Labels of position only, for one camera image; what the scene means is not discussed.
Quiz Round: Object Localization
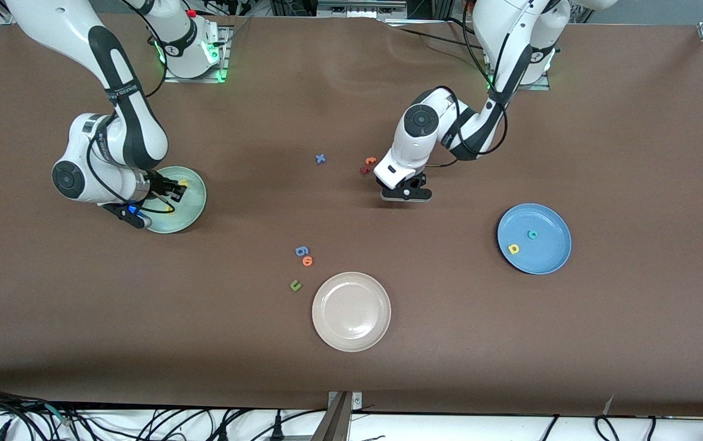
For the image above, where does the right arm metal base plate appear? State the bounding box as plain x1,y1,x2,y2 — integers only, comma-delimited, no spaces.
164,26,233,84

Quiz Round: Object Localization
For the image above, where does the grey equipment box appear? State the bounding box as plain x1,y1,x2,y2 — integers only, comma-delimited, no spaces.
317,0,408,18

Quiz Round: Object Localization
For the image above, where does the small metal bracket plate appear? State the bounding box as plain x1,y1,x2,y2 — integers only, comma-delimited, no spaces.
327,391,363,411

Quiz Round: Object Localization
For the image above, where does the blue plate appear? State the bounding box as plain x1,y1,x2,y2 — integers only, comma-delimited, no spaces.
497,203,572,275

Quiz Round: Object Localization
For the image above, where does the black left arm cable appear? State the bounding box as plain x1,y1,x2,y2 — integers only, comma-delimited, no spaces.
425,0,508,169

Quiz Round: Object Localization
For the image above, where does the brown table cover sheet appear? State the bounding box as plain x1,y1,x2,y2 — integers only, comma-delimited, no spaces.
0,11,703,418

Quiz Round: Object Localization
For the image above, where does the looped black floor cable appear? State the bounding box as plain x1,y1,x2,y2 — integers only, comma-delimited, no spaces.
594,415,620,441

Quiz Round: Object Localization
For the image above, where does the aluminium profile post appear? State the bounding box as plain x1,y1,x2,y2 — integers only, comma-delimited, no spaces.
310,391,353,441

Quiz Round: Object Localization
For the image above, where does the long black base cable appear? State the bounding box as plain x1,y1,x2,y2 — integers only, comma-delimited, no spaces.
385,21,487,55

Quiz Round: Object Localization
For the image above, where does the short black base cable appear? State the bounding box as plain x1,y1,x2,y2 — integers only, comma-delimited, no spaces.
446,17,481,37

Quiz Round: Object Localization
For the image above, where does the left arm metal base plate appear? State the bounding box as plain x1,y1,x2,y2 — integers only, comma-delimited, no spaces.
514,73,552,91

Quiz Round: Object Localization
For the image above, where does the green plate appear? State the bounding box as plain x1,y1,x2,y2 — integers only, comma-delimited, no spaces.
143,166,207,234

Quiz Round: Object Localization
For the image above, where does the beige plate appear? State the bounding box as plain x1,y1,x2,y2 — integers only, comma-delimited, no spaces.
312,272,392,353

